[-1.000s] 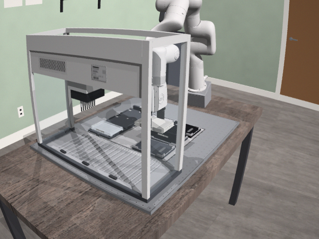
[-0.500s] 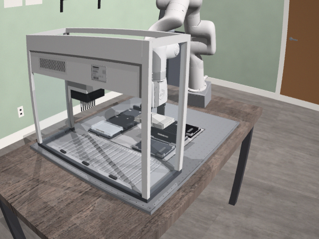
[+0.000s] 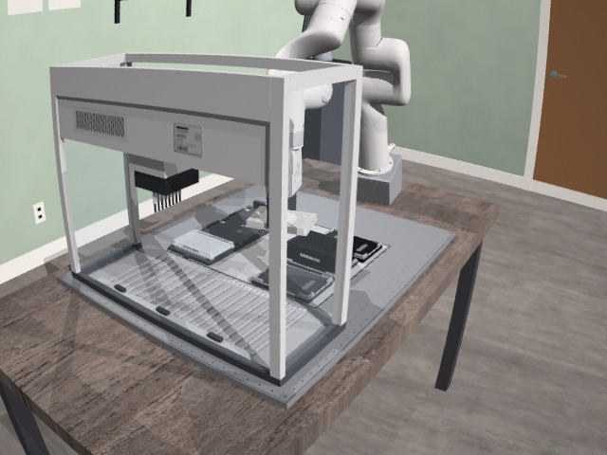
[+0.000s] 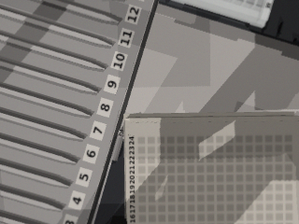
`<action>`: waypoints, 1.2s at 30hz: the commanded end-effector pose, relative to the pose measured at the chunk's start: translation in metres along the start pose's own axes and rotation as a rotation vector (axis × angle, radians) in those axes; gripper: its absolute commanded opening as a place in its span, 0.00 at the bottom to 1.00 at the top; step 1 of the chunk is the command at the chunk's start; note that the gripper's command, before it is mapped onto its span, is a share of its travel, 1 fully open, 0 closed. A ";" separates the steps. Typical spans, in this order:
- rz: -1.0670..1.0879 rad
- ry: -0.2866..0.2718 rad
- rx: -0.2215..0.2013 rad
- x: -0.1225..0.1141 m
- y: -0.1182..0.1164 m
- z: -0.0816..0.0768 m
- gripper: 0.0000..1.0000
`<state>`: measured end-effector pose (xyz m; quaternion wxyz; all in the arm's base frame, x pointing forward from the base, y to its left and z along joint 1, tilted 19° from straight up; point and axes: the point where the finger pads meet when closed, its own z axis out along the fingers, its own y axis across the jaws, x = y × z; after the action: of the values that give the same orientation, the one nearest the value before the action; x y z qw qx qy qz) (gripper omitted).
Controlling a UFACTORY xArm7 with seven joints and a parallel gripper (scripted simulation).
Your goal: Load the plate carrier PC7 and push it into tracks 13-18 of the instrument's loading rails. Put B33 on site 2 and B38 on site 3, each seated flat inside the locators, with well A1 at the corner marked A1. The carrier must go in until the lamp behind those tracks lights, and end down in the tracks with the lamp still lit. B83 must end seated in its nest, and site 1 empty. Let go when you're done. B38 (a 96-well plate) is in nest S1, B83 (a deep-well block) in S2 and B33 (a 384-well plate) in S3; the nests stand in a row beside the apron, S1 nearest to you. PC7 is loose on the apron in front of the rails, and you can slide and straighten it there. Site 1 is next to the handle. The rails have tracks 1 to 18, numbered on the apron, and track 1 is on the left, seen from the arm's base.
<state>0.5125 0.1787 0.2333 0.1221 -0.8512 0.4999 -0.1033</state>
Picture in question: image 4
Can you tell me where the clear well plate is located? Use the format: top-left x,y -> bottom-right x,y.
171,0 -> 274,28

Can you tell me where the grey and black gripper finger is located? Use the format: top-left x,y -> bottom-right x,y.
110,216 -> 127,224

